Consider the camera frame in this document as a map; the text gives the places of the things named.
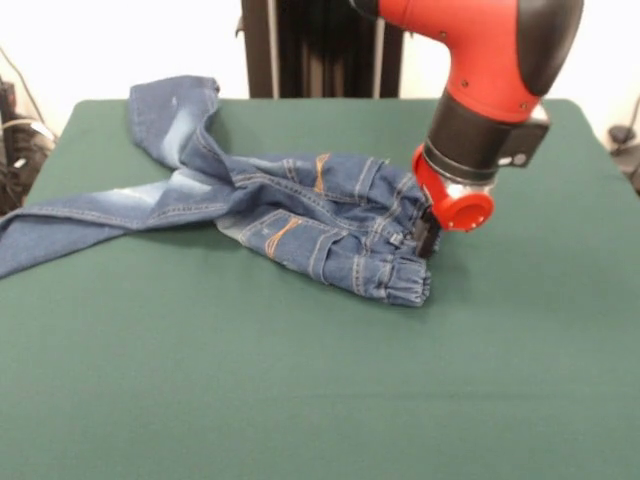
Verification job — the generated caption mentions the dark green table cloth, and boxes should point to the dark green table cloth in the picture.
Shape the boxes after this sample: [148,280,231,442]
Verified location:
[0,97,640,480]

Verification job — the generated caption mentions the blue denim jeans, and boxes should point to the blue denim jeans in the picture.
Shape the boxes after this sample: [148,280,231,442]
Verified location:
[0,74,444,307]

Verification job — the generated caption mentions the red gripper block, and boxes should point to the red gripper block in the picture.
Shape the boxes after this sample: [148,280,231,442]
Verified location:
[411,144,497,259]

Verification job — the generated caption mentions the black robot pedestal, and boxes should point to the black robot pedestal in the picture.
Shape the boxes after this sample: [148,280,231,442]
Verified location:
[234,0,407,99]

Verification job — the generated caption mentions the black cable bundle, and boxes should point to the black cable bundle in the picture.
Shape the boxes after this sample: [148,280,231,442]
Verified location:
[0,47,57,217]

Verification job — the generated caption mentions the grey chair base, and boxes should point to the grey chair base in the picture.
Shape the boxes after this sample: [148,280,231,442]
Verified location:
[607,94,640,196]

